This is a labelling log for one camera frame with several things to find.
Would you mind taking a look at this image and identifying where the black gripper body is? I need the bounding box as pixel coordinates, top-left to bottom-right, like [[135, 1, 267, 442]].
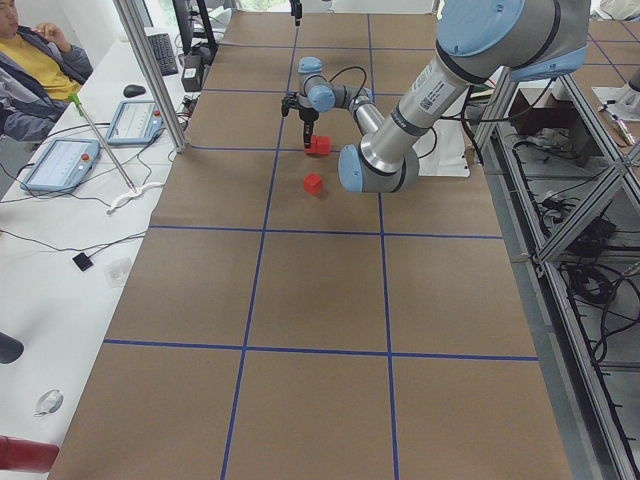
[[299, 107, 319, 124]]

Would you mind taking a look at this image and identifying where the red cube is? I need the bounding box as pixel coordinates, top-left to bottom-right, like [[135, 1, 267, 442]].
[[314, 135, 331, 156], [303, 173, 324, 195]]

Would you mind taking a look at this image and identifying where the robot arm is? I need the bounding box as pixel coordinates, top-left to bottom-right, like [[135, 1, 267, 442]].
[[281, 1, 590, 193]]

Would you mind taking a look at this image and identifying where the black power adapter box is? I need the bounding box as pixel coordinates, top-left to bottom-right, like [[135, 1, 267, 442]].
[[181, 45, 214, 93]]

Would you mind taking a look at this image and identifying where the black keyboard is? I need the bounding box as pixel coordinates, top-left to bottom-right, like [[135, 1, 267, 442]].
[[147, 33, 179, 76]]

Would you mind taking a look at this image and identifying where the far teach pendant tablet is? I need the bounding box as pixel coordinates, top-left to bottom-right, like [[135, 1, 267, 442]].
[[105, 100, 164, 147]]

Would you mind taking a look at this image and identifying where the teach pendant tablet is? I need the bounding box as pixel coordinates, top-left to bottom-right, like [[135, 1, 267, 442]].
[[20, 139, 101, 193], [105, 100, 164, 147]]

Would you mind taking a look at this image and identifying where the white curved plastic holder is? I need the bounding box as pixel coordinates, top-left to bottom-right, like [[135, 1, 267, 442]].
[[107, 182, 164, 215]]

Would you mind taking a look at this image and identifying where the black computer mouse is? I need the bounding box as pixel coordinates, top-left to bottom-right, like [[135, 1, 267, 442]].
[[122, 84, 146, 98]]

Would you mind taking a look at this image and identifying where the green tipped metal rod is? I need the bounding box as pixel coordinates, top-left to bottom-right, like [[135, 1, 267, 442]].
[[69, 93, 136, 191]]

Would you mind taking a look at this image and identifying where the clear plastic small container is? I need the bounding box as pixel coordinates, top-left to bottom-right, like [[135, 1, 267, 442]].
[[105, 257, 132, 288]]

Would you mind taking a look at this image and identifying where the near teach pendant tablet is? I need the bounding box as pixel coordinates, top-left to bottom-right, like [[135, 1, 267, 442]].
[[20, 139, 101, 193]]

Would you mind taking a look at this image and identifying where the small black square device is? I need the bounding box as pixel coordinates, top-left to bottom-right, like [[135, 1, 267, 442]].
[[72, 252, 94, 272]]

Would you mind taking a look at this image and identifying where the seated person yellow shirt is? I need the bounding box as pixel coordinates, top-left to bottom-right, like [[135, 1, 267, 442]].
[[1, 1, 93, 143]]

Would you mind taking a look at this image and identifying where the red cylinder object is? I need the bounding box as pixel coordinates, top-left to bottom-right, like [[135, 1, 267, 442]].
[[1, 436, 60, 473]]

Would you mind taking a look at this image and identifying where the white camera pedestal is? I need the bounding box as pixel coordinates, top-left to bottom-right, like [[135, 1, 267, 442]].
[[413, 120, 470, 178]]

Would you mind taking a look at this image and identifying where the aluminium frame post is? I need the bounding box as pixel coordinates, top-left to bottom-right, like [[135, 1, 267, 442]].
[[113, 0, 187, 153]]

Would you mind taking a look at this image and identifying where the aluminium frame rack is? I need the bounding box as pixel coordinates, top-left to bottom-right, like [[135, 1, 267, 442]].
[[472, 19, 640, 480]]

